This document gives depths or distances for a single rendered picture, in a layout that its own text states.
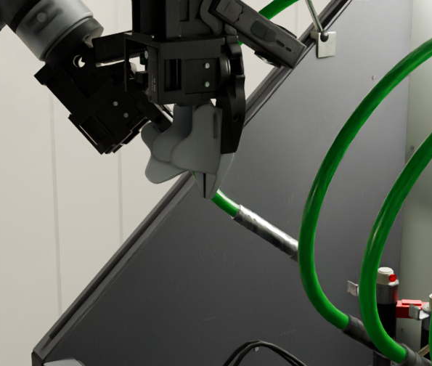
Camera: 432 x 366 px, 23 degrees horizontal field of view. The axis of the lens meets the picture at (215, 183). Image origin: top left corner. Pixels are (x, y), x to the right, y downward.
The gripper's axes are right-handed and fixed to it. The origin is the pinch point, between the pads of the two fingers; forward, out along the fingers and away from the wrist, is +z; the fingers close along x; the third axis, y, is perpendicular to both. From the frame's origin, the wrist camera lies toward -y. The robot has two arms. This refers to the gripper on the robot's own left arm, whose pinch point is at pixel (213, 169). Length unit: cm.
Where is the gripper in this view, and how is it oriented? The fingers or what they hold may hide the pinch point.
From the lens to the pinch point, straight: 109.8
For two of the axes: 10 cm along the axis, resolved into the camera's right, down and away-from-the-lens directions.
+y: -7.3, 6.7, 1.1
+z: 6.7, 7.4, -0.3
